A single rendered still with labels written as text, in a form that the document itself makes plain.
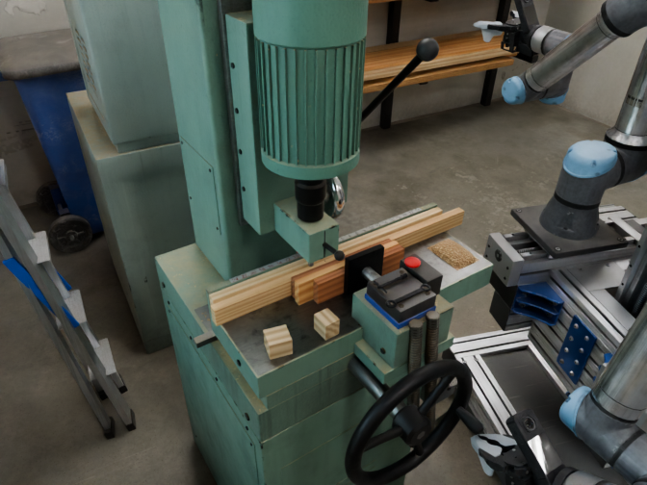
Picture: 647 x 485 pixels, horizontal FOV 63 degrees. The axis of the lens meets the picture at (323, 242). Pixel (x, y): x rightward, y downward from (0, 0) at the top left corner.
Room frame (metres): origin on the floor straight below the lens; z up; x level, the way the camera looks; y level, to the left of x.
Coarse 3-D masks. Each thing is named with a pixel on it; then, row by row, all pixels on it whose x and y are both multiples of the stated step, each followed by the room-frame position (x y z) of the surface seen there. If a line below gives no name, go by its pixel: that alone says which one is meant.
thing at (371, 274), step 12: (360, 252) 0.85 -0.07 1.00; (372, 252) 0.86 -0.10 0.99; (348, 264) 0.83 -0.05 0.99; (360, 264) 0.84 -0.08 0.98; (372, 264) 0.86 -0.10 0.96; (348, 276) 0.83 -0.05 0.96; (360, 276) 0.84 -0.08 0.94; (372, 276) 0.82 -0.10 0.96; (348, 288) 0.83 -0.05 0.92; (360, 288) 0.84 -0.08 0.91
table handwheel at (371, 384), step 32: (384, 384) 0.66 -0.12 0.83; (416, 384) 0.56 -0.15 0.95; (448, 384) 0.62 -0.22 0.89; (384, 416) 0.53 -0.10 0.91; (416, 416) 0.58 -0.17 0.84; (448, 416) 0.65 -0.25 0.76; (352, 448) 0.51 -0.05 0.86; (416, 448) 0.59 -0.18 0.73; (352, 480) 0.50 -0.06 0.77; (384, 480) 0.54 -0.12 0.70
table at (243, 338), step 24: (432, 240) 1.03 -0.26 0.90; (456, 240) 1.04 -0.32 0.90; (432, 264) 0.94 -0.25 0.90; (480, 264) 0.94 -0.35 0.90; (456, 288) 0.88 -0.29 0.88; (264, 312) 0.78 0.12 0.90; (288, 312) 0.78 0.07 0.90; (312, 312) 0.78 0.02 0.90; (336, 312) 0.78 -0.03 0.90; (240, 336) 0.71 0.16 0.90; (312, 336) 0.71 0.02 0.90; (336, 336) 0.71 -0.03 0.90; (360, 336) 0.74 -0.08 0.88; (240, 360) 0.67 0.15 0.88; (264, 360) 0.65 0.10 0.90; (288, 360) 0.65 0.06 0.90; (312, 360) 0.67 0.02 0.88; (336, 360) 0.71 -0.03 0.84; (264, 384) 0.62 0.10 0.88; (288, 384) 0.64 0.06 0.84
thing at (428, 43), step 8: (424, 40) 0.84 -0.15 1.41; (432, 40) 0.84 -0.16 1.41; (416, 48) 0.85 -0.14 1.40; (424, 48) 0.83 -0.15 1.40; (432, 48) 0.83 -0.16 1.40; (416, 56) 0.86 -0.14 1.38; (424, 56) 0.83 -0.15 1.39; (432, 56) 0.83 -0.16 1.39; (408, 64) 0.87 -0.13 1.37; (416, 64) 0.86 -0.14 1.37; (400, 72) 0.89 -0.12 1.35; (408, 72) 0.87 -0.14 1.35; (392, 80) 0.90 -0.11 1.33; (400, 80) 0.89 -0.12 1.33; (392, 88) 0.90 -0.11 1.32; (376, 96) 0.93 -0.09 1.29; (384, 96) 0.92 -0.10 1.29; (376, 104) 0.93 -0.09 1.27; (368, 112) 0.95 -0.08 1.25
